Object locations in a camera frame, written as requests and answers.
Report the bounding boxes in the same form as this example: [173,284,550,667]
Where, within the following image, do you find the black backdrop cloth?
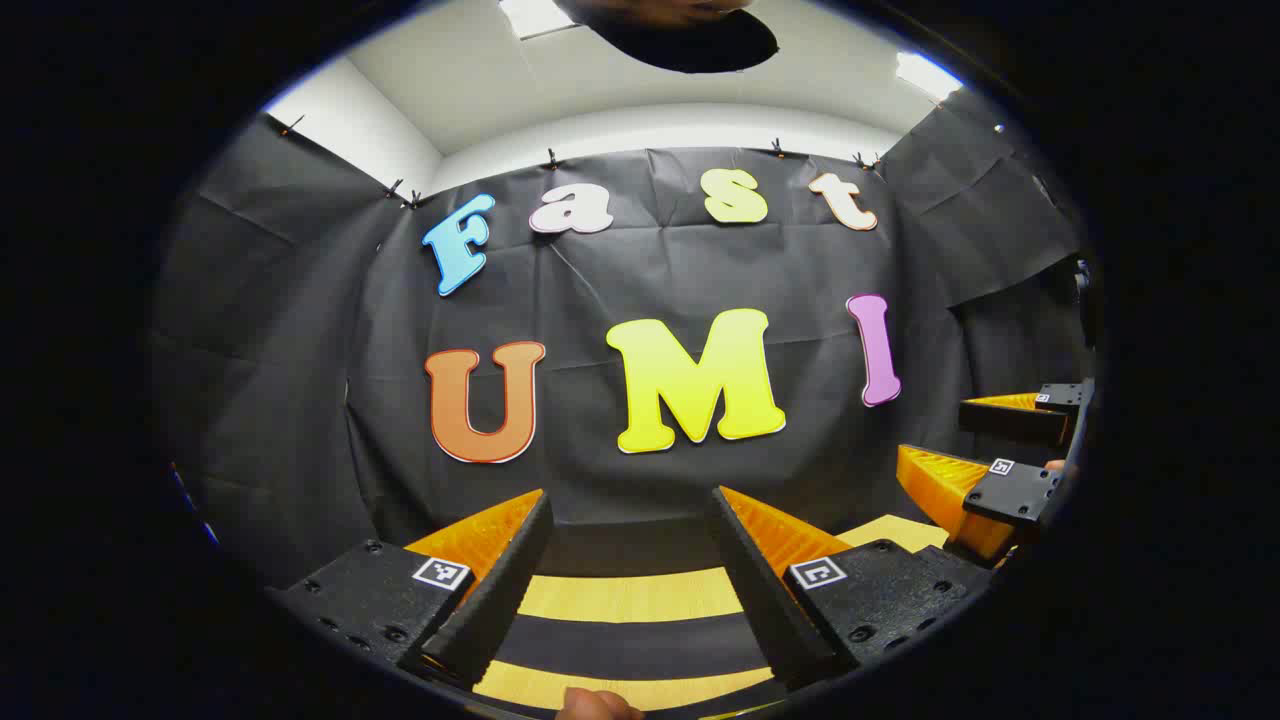
[150,85,1096,591]

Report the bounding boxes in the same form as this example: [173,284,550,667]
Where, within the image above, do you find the black jeans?
[495,518,776,676]

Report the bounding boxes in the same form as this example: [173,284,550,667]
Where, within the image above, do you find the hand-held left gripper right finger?
[705,485,996,694]

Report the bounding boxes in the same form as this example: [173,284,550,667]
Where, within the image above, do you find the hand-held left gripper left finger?
[268,488,554,691]

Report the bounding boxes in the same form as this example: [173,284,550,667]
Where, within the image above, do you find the ceiling light panel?
[895,52,964,102]
[498,0,578,41]

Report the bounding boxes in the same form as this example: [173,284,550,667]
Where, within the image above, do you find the person's head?
[553,0,781,74]

